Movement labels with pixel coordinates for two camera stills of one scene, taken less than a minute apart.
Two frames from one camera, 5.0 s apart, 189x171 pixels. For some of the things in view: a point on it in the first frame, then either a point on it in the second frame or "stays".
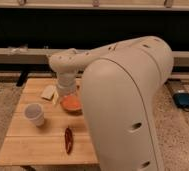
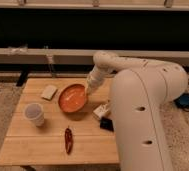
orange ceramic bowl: x=71 y=104 stays
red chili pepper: x=68 y=140 stays
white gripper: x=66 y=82 to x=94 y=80
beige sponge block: x=48 y=92 stays
